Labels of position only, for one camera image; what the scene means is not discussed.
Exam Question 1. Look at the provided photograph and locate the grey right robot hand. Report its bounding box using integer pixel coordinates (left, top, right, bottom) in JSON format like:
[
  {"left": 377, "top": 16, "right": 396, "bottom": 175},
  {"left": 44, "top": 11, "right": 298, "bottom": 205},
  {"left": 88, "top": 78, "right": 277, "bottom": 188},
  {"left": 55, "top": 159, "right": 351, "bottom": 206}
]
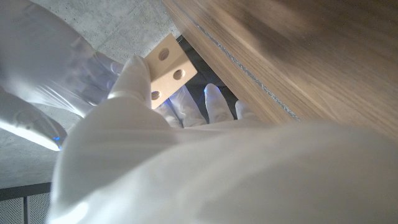
[{"left": 0, "top": 0, "right": 125, "bottom": 152}]

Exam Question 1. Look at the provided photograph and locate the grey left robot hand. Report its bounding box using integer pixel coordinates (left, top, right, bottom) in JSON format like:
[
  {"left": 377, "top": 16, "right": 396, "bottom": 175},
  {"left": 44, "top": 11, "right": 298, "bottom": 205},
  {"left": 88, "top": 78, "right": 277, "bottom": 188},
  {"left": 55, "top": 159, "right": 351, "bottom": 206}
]
[{"left": 46, "top": 55, "right": 398, "bottom": 224}]

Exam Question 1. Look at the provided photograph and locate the black backdrop curtain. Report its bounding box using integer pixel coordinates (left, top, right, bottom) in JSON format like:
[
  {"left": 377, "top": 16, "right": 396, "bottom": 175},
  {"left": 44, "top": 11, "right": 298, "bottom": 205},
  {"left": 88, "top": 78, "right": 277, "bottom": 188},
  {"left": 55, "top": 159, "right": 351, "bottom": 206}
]
[{"left": 175, "top": 35, "right": 246, "bottom": 121}]

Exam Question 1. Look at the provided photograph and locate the wooden board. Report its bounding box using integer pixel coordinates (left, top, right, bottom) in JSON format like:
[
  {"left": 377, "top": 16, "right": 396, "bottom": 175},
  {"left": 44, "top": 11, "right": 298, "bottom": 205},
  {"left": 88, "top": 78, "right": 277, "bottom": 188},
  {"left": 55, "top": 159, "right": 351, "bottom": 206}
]
[{"left": 172, "top": 0, "right": 301, "bottom": 122}]

